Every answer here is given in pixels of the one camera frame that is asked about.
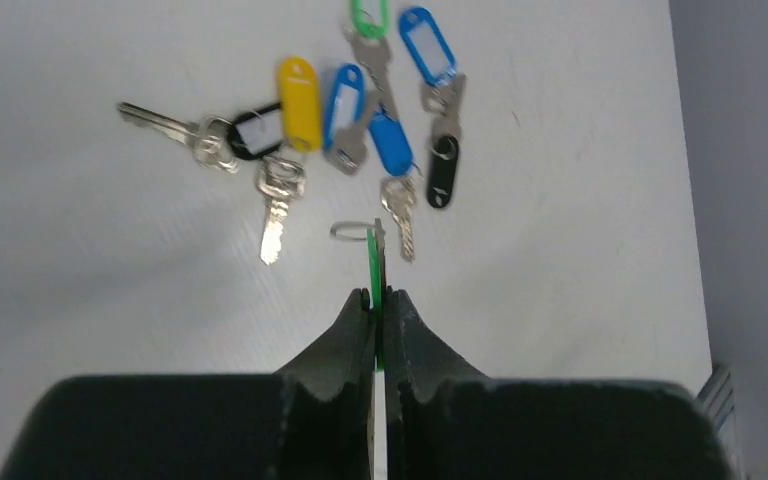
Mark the silver key under yellow tag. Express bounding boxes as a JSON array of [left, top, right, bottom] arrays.
[[255, 155, 306, 265]]

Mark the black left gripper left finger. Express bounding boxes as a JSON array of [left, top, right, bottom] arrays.
[[0, 289, 375, 479]]

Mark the loose blue key tag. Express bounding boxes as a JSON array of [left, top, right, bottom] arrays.
[[398, 6, 457, 86], [368, 108, 414, 177], [323, 63, 366, 151]]

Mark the loose blue key tag left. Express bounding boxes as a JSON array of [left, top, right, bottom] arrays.
[[323, 63, 366, 151]]

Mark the loose blue key tag right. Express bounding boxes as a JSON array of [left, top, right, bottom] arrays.
[[398, 6, 457, 86]]

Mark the loose blue key tag middle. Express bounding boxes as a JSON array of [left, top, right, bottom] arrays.
[[368, 108, 414, 177]]

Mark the loose black key tag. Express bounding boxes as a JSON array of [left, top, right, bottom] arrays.
[[426, 135, 460, 209]]

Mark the loose yellow key tag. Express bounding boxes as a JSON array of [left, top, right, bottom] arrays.
[[277, 57, 324, 152]]

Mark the silver key on blue tag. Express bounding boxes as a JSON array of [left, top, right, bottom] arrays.
[[380, 176, 416, 262]]

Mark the loose green key tag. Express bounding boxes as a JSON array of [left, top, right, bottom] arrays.
[[349, 0, 391, 40]]

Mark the green key tag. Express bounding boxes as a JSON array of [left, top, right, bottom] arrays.
[[349, 0, 391, 40], [366, 220, 386, 371]]

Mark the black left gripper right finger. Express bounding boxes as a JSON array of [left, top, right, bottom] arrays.
[[383, 290, 732, 479]]

